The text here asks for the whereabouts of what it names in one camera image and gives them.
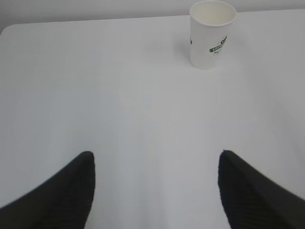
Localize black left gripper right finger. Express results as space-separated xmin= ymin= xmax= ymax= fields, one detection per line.
xmin=218 ymin=150 xmax=305 ymax=229

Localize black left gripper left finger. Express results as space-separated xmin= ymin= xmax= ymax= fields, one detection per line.
xmin=0 ymin=151 xmax=96 ymax=229

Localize white paper cup green logo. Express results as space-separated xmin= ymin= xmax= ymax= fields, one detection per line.
xmin=189 ymin=0 xmax=237 ymax=70

